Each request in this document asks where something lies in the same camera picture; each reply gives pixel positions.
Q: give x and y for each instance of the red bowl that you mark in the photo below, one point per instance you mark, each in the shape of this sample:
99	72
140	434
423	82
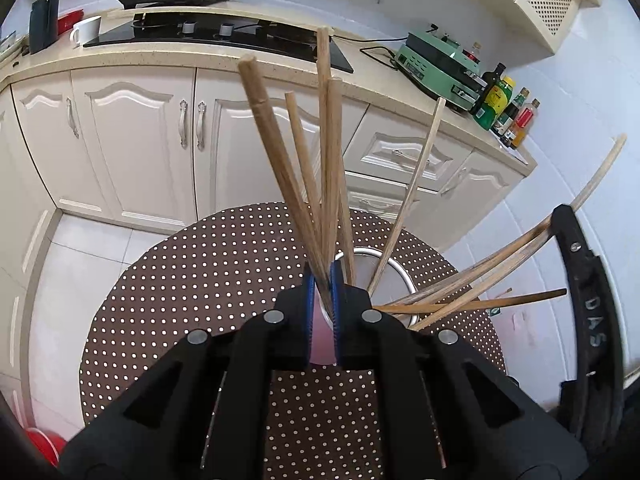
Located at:
67	22

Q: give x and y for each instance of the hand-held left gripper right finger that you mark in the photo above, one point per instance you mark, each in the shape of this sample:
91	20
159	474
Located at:
336	320

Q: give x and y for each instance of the black glass gas hob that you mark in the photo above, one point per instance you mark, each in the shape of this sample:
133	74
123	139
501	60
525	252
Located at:
165	30

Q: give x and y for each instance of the dark soy sauce bottle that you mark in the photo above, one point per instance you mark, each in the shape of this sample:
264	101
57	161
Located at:
510	115

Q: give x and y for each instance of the orange sauce bottle red label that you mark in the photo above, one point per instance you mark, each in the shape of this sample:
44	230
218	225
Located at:
522	125

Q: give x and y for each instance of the white mug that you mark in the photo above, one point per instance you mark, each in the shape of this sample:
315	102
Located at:
87	30

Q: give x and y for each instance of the green bottle yellow cap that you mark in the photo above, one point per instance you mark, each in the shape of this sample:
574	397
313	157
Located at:
495	107

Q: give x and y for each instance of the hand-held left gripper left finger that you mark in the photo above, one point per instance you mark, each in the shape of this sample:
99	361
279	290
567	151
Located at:
309	310

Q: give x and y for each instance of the red plastic basin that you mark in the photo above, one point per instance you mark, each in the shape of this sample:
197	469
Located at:
47	447

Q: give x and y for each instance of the cream cabinet drawer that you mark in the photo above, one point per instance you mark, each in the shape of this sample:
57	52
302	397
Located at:
380	152

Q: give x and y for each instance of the pink cup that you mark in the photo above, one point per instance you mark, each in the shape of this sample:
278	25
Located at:
322	345

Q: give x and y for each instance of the black knife block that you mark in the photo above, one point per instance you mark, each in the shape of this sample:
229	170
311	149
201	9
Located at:
44	25

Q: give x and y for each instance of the green electric grill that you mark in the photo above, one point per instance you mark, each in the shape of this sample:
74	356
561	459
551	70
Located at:
435	67

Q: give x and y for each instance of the dark green oil bottle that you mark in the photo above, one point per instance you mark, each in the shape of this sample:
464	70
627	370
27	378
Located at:
487	95

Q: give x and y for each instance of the brown polka dot tablecloth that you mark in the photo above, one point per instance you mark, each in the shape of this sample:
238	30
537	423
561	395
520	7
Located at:
190	300

